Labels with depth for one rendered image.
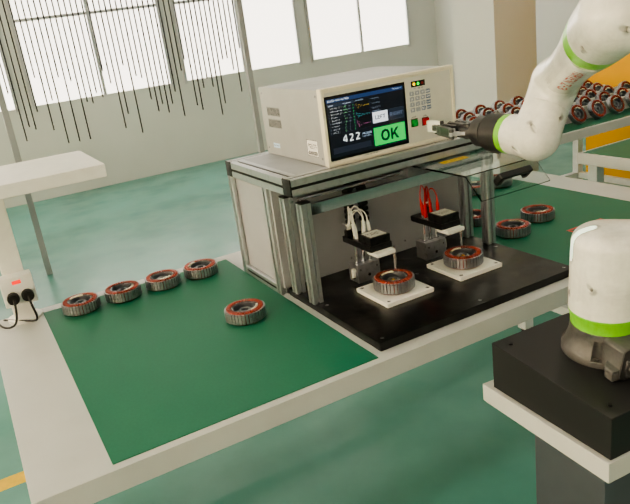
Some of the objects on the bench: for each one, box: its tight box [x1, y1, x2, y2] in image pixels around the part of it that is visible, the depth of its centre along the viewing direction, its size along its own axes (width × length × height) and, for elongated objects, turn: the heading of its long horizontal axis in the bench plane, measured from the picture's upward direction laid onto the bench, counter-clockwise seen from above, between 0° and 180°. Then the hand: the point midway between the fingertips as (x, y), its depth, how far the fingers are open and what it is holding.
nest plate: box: [427, 256, 502, 281], centre depth 192 cm, size 15×15×1 cm
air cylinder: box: [416, 234, 446, 260], centre depth 203 cm, size 5×8×6 cm
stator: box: [443, 245, 484, 270], centre depth 191 cm, size 11×11×4 cm
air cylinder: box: [348, 256, 380, 284], centre depth 193 cm, size 5×8×6 cm
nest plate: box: [357, 280, 434, 308], centre depth 181 cm, size 15×15×1 cm
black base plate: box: [289, 232, 569, 352], centre depth 188 cm, size 47×64×2 cm
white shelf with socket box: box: [0, 151, 107, 329], centre depth 191 cm, size 35×37×46 cm
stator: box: [373, 268, 415, 295], centre depth 181 cm, size 11×11×4 cm
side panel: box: [227, 175, 290, 295], centre depth 202 cm, size 28×3×32 cm, turn 49°
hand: (436, 126), depth 180 cm, fingers closed
